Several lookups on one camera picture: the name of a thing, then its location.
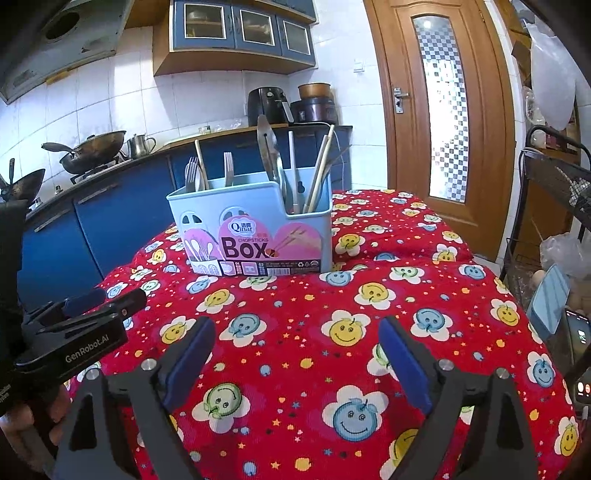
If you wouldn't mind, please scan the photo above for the gas stove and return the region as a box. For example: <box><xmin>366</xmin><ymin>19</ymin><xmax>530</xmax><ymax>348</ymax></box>
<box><xmin>69</xmin><ymin>159</ymin><xmax>132</xmax><ymax>185</ymax></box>

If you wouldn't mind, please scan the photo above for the person's left hand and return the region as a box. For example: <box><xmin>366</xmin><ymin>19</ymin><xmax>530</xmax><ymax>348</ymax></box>
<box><xmin>0</xmin><ymin>381</ymin><xmax>72</xmax><ymax>467</ymax></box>

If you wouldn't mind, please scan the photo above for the red printed tablecloth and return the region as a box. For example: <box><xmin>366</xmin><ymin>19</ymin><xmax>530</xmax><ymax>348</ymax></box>
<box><xmin>69</xmin><ymin>188</ymin><xmax>580</xmax><ymax>480</ymax></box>

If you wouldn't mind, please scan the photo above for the light blue packet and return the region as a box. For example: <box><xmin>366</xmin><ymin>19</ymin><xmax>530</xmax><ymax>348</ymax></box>
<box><xmin>526</xmin><ymin>265</ymin><xmax>572</xmax><ymax>339</ymax></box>

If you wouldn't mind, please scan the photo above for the black rice cooker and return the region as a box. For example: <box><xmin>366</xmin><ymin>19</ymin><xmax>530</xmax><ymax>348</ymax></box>
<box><xmin>290</xmin><ymin>96</ymin><xmax>336</xmax><ymax>125</ymax></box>

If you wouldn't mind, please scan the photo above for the metal pitcher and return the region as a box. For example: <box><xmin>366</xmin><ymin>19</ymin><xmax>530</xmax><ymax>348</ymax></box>
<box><xmin>127</xmin><ymin>134</ymin><xmax>158</xmax><ymax>158</ymax></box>

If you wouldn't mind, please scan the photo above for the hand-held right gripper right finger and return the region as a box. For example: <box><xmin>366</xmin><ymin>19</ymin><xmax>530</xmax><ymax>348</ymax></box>
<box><xmin>378</xmin><ymin>315</ymin><xmax>540</xmax><ymax>480</ymax></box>

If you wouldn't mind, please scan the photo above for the white plastic bag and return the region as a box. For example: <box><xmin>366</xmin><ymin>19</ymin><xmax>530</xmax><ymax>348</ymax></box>
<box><xmin>526</xmin><ymin>23</ymin><xmax>578</xmax><ymax>132</ymax></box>

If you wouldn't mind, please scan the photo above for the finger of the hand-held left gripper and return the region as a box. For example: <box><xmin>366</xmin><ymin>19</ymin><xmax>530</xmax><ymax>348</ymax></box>
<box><xmin>21</xmin><ymin>287</ymin><xmax>108</xmax><ymax>332</ymax></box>
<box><xmin>36</xmin><ymin>289</ymin><xmax>148</xmax><ymax>336</ymax></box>

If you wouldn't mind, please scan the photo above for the white power cable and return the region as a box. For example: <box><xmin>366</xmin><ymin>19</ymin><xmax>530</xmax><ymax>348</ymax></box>
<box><xmin>328</xmin><ymin>123</ymin><xmax>354</xmax><ymax>162</ymax></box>

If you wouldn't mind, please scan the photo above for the blue kitchen base cabinet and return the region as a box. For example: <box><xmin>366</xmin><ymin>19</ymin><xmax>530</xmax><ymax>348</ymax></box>
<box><xmin>18</xmin><ymin>124</ymin><xmax>354</xmax><ymax>310</ymax></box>

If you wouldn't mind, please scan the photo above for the blue wall cabinet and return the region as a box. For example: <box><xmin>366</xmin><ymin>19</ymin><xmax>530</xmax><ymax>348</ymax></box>
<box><xmin>154</xmin><ymin>0</ymin><xmax>320</xmax><ymax>77</ymax></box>

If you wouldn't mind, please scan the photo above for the black metal rack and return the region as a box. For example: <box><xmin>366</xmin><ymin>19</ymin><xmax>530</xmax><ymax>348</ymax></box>
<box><xmin>499</xmin><ymin>124</ymin><xmax>591</xmax><ymax>315</ymax></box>

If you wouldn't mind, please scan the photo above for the small dark wok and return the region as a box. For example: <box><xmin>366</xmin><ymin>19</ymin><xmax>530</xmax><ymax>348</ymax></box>
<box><xmin>0</xmin><ymin>158</ymin><xmax>47</xmax><ymax>201</ymax></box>

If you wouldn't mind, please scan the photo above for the wooden shelf unit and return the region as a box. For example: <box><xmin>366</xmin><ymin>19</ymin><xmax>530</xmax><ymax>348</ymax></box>
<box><xmin>508</xmin><ymin>0</ymin><xmax>583</xmax><ymax>153</ymax></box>

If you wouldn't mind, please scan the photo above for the wooden door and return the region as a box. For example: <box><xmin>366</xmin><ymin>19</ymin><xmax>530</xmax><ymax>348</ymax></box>
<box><xmin>362</xmin><ymin>0</ymin><xmax>517</xmax><ymax>261</ymax></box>

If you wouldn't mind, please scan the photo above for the black air fryer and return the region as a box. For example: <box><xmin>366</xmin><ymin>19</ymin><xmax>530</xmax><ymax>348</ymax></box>
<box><xmin>247</xmin><ymin>87</ymin><xmax>294</xmax><ymax>126</ymax></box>

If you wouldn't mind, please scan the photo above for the large dark wok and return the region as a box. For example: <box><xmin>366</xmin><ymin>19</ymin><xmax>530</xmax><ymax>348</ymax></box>
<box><xmin>41</xmin><ymin>130</ymin><xmax>127</xmax><ymax>175</ymax></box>

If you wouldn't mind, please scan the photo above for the grey range hood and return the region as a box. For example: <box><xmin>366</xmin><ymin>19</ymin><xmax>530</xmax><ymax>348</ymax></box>
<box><xmin>0</xmin><ymin>0</ymin><xmax>134</xmax><ymax>104</ymax></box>

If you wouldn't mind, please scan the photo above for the light blue utensil box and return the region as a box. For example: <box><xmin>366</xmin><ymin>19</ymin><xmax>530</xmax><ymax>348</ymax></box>
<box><xmin>166</xmin><ymin>167</ymin><xmax>334</xmax><ymax>278</ymax></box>

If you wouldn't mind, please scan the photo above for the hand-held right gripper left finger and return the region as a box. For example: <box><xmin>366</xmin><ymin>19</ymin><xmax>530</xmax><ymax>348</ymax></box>
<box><xmin>52</xmin><ymin>316</ymin><xmax>217</xmax><ymax>480</ymax></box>

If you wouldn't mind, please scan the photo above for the clear plastic bag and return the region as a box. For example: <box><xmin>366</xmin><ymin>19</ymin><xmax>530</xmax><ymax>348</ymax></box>
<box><xmin>539</xmin><ymin>232</ymin><xmax>591</xmax><ymax>282</ymax></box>

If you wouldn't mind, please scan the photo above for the brown pot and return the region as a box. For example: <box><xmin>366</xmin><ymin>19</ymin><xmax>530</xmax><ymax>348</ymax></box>
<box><xmin>298</xmin><ymin>82</ymin><xmax>332</xmax><ymax>100</ymax></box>

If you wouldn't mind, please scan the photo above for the black spoon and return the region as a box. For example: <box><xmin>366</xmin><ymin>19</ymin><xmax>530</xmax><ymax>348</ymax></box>
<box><xmin>318</xmin><ymin>144</ymin><xmax>352</xmax><ymax>185</ymax></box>

